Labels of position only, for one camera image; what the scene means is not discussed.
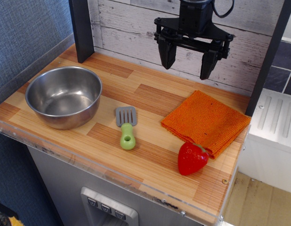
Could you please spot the stainless steel bowl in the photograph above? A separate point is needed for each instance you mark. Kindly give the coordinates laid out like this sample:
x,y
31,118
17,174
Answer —
x,y
65,97

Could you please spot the grey green toy spatula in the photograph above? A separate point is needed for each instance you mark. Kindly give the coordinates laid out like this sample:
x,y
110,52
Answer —
x,y
126,119

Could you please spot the white ridged sink counter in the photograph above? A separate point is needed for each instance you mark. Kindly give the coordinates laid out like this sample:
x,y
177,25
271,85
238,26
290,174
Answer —
x,y
266,155

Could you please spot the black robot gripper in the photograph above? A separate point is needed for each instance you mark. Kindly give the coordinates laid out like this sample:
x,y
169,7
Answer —
x,y
193,29

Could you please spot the dark grey right post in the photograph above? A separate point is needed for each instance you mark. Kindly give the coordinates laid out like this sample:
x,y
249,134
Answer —
x,y
270,55

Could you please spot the grey toy dispenser panel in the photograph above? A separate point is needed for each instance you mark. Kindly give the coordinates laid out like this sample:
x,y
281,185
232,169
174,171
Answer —
x,y
104,211

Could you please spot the orange cloth napkin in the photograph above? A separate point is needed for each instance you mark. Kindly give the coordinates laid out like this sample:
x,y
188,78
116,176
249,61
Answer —
x,y
205,121

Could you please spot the dark grey post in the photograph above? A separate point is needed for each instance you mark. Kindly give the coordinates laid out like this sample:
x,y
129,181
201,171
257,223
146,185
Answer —
x,y
82,31
270,55

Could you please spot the red plastic strawberry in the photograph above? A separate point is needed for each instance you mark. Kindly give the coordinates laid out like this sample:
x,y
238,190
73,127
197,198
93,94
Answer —
x,y
191,158

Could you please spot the dark grey left post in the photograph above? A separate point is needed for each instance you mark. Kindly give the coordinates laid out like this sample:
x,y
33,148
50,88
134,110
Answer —
x,y
82,31

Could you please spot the clear acrylic table edge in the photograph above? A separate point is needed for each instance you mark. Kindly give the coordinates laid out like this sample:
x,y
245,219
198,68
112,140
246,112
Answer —
x,y
64,174

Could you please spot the yellow object bottom corner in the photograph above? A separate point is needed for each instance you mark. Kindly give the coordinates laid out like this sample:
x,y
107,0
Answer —
x,y
15,222

